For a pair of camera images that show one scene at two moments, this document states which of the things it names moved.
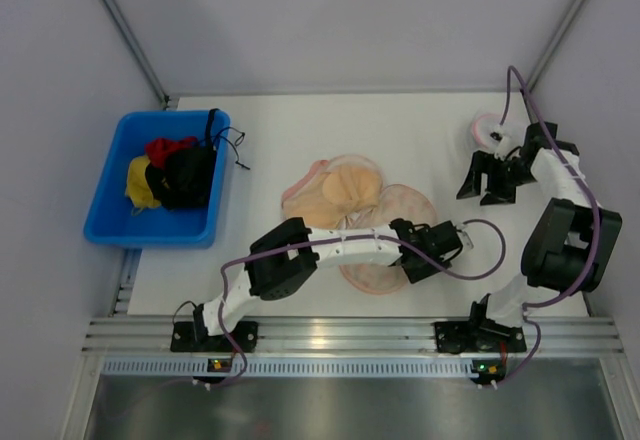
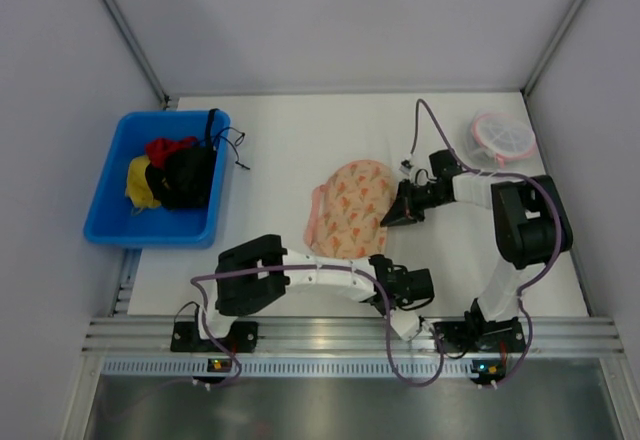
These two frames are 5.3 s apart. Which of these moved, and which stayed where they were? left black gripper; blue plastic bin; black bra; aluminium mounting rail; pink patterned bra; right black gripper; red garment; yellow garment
Moved: pink patterned bra; right black gripper; left black gripper
Stayed: red garment; aluminium mounting rail; black bra; blue plastic bin; yellow garment
